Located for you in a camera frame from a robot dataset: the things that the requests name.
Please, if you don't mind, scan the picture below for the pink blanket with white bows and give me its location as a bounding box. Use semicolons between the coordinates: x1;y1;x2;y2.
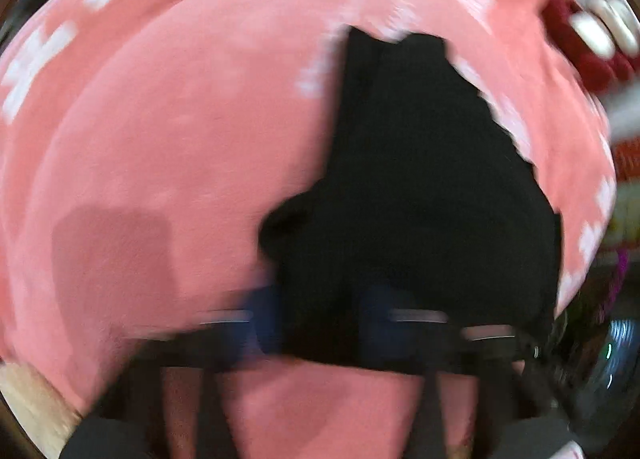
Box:
0;0;618;459

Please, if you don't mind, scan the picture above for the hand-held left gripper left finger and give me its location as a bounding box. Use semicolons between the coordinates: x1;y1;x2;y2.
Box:
60;284;286;459

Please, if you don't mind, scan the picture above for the black long-sleeved sweater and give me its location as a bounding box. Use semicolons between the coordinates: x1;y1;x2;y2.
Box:
257;25;563;370

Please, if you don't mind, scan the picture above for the red and white teddy bear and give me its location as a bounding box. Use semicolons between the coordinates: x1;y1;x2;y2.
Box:
541;0;640;94

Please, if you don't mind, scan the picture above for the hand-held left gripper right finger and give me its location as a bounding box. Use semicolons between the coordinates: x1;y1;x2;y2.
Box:
357;284;576;459

